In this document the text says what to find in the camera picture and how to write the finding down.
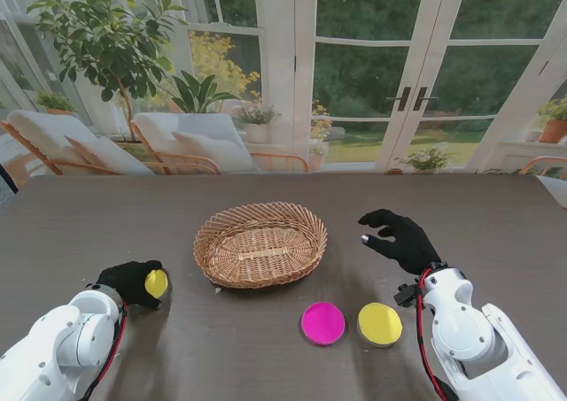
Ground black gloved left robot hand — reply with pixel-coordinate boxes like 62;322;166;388
96;259;164;310

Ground white cushioned lounge chair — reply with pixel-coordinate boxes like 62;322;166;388
131;112;311;175
0;110;154;176

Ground dark door handle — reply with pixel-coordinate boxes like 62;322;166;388
385;86;412;112
414;86;439;112

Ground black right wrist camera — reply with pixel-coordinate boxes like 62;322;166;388
395;283;420;307

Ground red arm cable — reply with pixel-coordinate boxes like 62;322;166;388
83;303;129;397
415;270;460;401

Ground oval wicker basket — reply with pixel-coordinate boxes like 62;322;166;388
192;200;329;289

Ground large terracotta potted plant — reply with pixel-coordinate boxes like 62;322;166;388
538;97;567;144

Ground white chair pillow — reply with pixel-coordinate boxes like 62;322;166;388
171;130;260;173
65;134;154;175

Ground flowering plant in white pot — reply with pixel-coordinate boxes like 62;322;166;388
237;103;283;144

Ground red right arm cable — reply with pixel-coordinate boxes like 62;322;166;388
415;270;460;401

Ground red left arm cable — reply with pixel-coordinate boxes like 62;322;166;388
83;303;129;397

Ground yellow culture dish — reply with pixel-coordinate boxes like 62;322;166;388
144;268;169;299
356;302;404;348

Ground dark panel at table edge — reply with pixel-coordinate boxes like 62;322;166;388
0;161;21;197

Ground yellow flowers in pale pot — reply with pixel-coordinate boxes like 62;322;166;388
309;102;333;172

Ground small plant in terracotta pot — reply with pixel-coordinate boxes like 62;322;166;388
35;90;77;116

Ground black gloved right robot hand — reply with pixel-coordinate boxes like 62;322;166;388
357;209;443;276

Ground magenta culture dish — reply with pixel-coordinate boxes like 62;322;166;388
300;301;347;348

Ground tall leafy potted tree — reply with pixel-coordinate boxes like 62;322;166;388
24;0;190;143

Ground white flowering low plant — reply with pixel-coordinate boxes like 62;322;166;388
393;147;453;175

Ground white sheet at table corner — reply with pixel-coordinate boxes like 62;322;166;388
535;174;567;210

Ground orange chair frame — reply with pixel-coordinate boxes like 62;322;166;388
517;156;567;176

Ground broad-leaf green plant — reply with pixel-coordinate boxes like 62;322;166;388
170;71;243;114

